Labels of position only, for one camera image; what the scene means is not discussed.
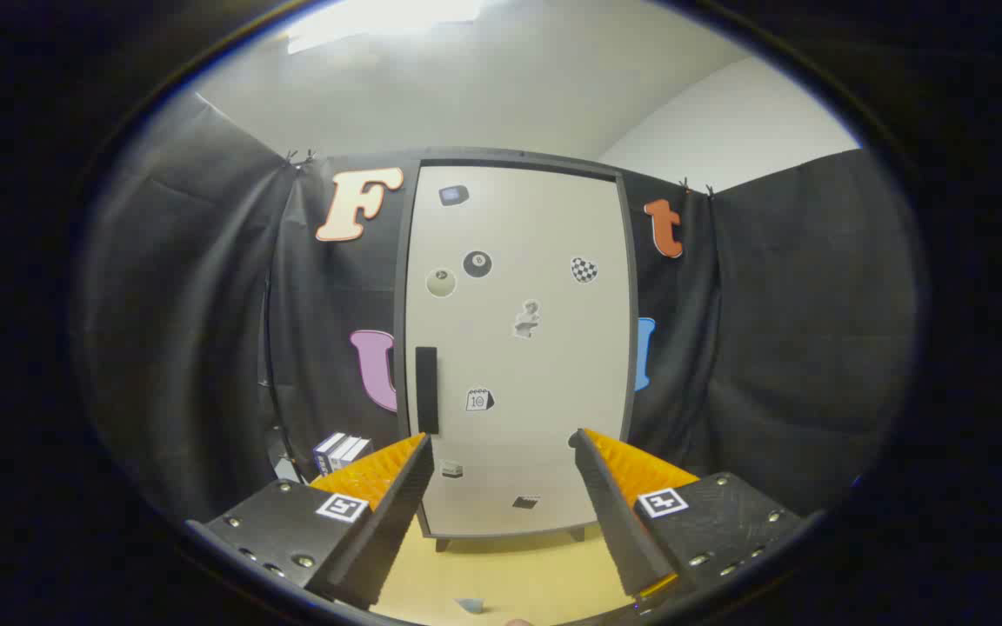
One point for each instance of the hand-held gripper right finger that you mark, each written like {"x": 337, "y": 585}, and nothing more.
{"x": 618, "y": 522}

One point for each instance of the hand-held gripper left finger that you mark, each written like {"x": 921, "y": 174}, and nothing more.
{"x": 388, "y": 530}

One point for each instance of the white and blue tube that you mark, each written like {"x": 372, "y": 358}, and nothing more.
{"x": 470, "y": 604}

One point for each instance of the dark grey cabinet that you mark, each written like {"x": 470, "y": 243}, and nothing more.
{"x": 399, "y": 287}

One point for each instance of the black backdrop cloth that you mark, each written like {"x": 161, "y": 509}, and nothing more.
{"x": 188, "y": 304}

